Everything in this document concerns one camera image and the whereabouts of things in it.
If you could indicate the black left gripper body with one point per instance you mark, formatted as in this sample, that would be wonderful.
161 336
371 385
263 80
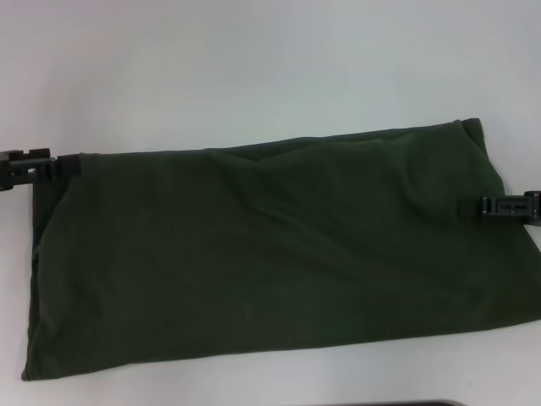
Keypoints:
4 171

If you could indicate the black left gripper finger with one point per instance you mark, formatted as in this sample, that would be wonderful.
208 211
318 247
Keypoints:
46 171
31 153

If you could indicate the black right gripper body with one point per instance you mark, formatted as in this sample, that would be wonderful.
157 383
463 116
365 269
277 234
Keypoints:
534 220

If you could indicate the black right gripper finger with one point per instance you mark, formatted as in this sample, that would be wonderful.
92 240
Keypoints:
503 207

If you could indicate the dark green FREE t-shirt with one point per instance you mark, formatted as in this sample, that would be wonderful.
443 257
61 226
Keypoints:
270 254

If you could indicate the dark rounded panel edge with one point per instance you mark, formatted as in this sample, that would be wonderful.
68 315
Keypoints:
397 402

